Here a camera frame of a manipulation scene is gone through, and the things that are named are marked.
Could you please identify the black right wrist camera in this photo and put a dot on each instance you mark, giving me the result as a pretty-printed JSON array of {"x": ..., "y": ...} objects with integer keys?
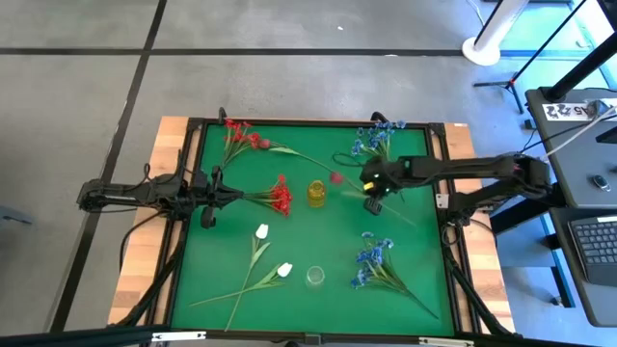
[{"x": 374, "y": 206}]

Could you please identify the red artificial flower bunch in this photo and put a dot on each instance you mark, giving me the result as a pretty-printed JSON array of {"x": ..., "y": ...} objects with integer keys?
[
  {"x": 254, "y": 139},
  {"x": 281, "y": 197}
]

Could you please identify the silver metal bracket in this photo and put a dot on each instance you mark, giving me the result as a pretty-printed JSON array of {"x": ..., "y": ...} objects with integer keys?
[
  {"x": 446, "y": 341},
  {"x": 178, "y": 336}
]

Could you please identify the clear glass vase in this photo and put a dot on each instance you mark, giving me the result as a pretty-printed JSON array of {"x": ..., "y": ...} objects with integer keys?
[{"x": 315, "y": 277}]

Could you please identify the blue artificial flower bunch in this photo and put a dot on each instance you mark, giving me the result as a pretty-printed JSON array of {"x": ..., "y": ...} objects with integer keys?
[
  {"x": 373, "y": 142},
  {"x": 371, "y": 255}
]

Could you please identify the thick black pole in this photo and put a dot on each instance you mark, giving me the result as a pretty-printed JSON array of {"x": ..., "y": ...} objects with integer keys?
[{"x": 583, "y": 70}]

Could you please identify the yellow glass bottle vase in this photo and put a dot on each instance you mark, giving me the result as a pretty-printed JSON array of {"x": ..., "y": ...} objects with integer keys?
[{"x": 316, "y": 194}]

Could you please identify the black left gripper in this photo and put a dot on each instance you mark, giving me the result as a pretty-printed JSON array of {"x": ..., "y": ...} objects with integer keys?
[{"x": 209, "y": 188}]

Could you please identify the black tripod stand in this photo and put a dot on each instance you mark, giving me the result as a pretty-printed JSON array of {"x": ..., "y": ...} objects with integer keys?
[{"x": 514, "y": 81}]

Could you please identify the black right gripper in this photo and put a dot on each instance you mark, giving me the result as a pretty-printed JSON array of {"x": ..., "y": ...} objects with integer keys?
[{"x": 390, "y": 173}]

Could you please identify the white paper label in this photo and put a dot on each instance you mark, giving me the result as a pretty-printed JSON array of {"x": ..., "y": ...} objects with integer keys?
[{"x": 559, "y": 111}]

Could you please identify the white mounting plate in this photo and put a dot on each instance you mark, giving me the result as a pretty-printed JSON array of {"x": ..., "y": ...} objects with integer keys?
[{"x": 442, "y": 201}]

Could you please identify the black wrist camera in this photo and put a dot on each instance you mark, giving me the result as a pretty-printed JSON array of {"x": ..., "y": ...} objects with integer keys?
[
  {"x": 207, "y": 219},
  {"x": 374, "y": 206}
]

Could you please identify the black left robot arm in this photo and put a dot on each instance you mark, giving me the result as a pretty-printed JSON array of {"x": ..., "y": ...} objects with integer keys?
[{"x": 144, "y": 193}]

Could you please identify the black keyboard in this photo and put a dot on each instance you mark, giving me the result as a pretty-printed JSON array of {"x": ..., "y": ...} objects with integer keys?
[{"x": 598, "y": 246}]

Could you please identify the black metal table frame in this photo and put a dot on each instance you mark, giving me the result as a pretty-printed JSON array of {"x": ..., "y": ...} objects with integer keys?
[{"x": 299, "y": 121}]

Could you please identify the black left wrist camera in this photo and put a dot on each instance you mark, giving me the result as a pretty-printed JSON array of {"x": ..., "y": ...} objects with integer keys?
[{"x": 207, "y": 219}]

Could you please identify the white column base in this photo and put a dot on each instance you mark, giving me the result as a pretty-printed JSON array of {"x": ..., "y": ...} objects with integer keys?
[{"x": 482, "y": 50}]

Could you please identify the black key fob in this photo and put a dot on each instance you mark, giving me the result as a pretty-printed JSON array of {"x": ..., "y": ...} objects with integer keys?
[{"x": 601, "y": 182}]

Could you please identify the white artificial tulip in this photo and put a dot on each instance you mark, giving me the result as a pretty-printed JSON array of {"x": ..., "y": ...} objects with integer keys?
[
  {"x": 260, "y": 231},
  {"x": 285, "y": 270}
]

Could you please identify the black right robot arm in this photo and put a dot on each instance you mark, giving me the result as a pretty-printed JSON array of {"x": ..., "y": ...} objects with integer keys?
[{"x": 472, "y": 168}]

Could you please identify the red artificial rose stem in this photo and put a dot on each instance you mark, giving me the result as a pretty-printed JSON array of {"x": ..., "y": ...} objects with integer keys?
[
  {"x": 264, "y": 143},
  {"x": 336, "y": 178}
]

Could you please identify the blue metal bar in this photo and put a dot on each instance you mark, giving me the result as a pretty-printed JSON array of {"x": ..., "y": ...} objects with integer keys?
[{"x": 561, "y": 270}]

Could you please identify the green table mat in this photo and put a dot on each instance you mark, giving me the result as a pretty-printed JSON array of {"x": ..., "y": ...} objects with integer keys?
[{"x": 313, "y": 236}]

